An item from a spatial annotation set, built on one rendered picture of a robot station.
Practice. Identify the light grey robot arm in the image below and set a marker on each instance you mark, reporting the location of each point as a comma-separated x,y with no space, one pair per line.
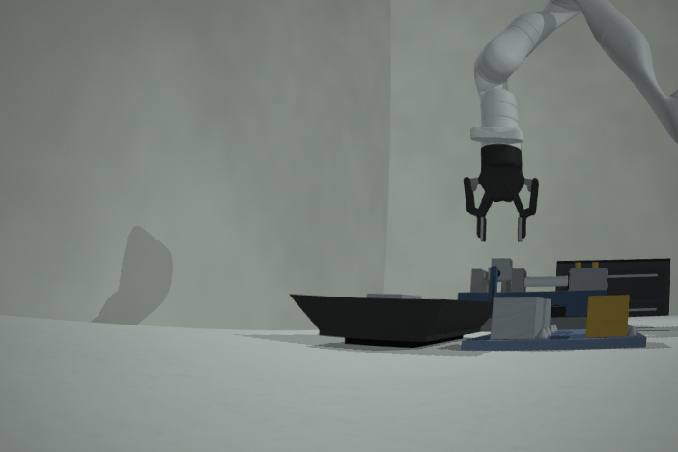
625,45

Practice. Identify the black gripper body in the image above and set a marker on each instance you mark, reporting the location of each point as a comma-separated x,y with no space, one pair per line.
501,161

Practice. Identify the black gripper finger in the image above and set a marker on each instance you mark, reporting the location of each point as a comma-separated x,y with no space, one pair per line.
470,185
533,186

